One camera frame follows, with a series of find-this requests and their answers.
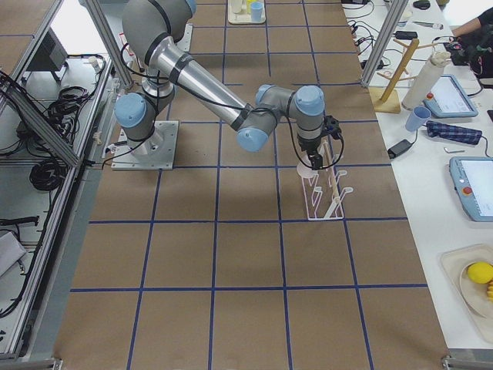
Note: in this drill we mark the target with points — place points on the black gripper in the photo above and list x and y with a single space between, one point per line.
309 146

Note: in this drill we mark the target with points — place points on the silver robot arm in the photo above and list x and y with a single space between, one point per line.
152 27

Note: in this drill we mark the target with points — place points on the light blue cup on desk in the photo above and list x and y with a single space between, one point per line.
417 118

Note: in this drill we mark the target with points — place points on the light blue cup near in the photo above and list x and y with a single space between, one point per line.
256 11

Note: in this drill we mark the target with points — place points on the cream plastic cup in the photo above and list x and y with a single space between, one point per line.
236 6

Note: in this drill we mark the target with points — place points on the black power adapter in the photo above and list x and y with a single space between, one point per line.
399 148

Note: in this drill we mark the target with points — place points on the wooden mug tree stand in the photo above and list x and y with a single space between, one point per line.
387 100

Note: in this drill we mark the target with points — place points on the folded blue umbrella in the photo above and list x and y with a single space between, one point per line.
453 133

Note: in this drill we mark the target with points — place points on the white tall bottle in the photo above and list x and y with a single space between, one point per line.
432 70

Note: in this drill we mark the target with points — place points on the beige plastic tray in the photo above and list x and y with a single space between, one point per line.
244 18

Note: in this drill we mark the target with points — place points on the blue teach pendant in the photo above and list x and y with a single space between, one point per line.
472 179
447 99

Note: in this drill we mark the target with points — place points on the yellow lemon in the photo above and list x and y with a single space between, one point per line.
480 272

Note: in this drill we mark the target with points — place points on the beige tray with plate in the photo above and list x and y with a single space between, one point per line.
474 295

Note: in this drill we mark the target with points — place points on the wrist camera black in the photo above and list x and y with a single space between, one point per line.
332 127

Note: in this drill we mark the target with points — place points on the white wire cup rack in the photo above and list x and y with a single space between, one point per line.
323 195

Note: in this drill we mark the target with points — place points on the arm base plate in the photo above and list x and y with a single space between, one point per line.
157 153

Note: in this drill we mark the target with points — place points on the aluminium frame post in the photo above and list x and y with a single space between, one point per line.
389 25

